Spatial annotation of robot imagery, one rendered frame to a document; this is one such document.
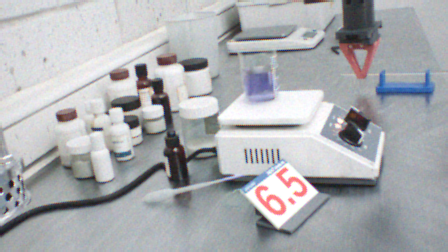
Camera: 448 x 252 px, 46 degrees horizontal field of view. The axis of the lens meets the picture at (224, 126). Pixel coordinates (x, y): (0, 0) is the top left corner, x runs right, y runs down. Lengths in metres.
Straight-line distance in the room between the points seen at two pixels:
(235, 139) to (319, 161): 0.11
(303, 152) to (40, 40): 0.53
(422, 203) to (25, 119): 0.58
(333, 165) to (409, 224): 0.12
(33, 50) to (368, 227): 0.63
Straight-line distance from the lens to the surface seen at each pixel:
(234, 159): 0.67
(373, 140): 0.70
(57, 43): 1.01
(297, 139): 0.64
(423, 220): 0.59
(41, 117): 0.88
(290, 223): 0.57
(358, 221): 0.58
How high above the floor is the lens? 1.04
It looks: 18 degrees down
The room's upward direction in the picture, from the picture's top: 8 degrees counter-clockwise
